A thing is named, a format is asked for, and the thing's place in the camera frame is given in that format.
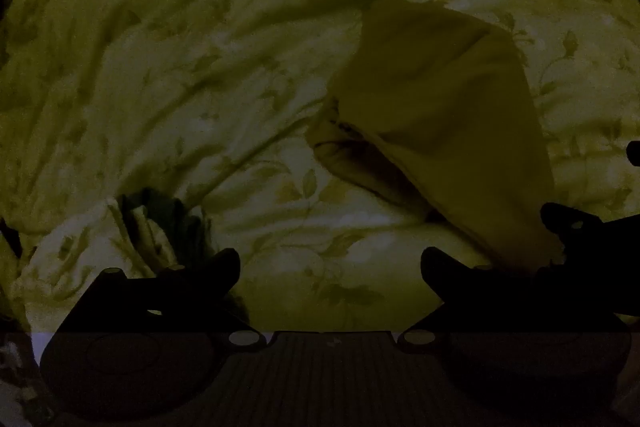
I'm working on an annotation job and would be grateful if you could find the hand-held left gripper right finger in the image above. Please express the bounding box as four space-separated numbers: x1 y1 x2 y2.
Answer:
404 247 621 344

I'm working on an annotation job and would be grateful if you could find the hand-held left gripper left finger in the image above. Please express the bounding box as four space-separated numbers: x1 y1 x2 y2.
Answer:
49 248 262 344

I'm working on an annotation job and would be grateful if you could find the yellow small garment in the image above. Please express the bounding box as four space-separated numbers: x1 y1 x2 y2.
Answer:
306 0 564 271

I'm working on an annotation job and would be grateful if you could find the dark green striped cloth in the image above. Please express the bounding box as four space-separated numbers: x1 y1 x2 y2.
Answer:
117 187 217 273

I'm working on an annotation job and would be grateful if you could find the floral leaf print blanket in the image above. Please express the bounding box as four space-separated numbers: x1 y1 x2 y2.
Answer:
0 0 640 339

